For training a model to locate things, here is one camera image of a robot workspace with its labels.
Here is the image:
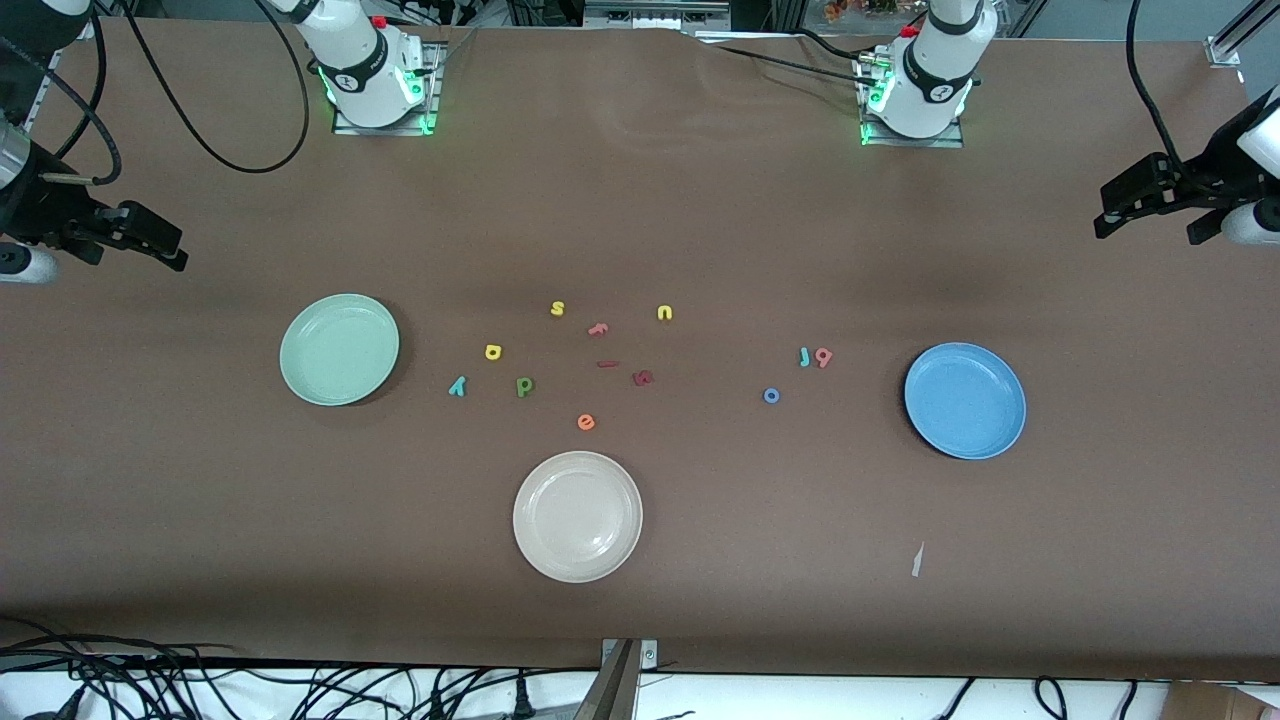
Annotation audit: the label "aluminium background profile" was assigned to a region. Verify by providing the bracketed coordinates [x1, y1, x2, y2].
[583, 0, 731, 31]

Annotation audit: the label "green plate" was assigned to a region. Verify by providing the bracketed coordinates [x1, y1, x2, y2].
[279, 293, 401, 407]

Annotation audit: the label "blue plate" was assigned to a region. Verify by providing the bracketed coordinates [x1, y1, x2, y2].
[903, 342, 1028, 461]

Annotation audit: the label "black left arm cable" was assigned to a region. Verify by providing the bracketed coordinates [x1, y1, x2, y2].
[1126, 0, 1187, 171]

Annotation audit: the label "aluminium corner frame profile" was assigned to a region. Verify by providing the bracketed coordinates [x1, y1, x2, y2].
[1205, 0, 1280, 69]

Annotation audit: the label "long black table cable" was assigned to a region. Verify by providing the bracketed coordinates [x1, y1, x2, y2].
[712, 44, 876, 89]

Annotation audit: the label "cardboard box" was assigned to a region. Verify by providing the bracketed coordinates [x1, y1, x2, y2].
[1165, 682, 1280, 720]

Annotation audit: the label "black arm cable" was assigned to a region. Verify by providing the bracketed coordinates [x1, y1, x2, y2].
[0, 0, 313, 187]
[1126, 0, 1187, 171]

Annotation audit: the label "tangled black cables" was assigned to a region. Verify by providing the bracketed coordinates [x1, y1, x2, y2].
[0, 615, 601, 720]

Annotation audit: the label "beige plate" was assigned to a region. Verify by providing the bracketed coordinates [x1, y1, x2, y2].
[512, 450, 644, 584]

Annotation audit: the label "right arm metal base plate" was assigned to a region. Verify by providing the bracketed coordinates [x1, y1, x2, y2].
[332, 40, 443, 136]

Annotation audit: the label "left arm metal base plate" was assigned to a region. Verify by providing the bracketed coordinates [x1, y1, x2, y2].
[858, 55, 966, 149]

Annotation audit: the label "orange background objects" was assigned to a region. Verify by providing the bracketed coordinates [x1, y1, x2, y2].
[825, 0, 906, 23]

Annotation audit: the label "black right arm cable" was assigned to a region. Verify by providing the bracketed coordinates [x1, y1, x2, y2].
[0, 0, 313, 187]

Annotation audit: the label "short black table cable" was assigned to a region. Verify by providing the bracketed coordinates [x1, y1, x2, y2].
[795, 28, 881, 63]

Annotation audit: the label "small aluminium bracket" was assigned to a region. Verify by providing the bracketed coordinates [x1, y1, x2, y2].
[602, 640, 658, 673]

